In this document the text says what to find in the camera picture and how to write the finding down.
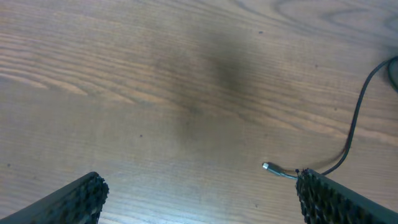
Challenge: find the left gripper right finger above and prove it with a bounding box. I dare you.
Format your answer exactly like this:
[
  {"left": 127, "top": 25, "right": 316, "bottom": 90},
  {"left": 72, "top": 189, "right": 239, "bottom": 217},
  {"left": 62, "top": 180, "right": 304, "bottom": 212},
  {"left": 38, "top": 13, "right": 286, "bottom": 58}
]
[{"left": 295, "top": 169, "right": 397, "bottom": 224}]

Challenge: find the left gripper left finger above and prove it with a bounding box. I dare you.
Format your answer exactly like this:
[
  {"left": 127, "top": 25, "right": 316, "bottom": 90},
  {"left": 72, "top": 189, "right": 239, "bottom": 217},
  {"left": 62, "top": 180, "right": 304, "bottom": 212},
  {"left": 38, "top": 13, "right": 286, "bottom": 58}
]
[{"left": 1, "top": 172, "right": 109, "bottom": 224}]

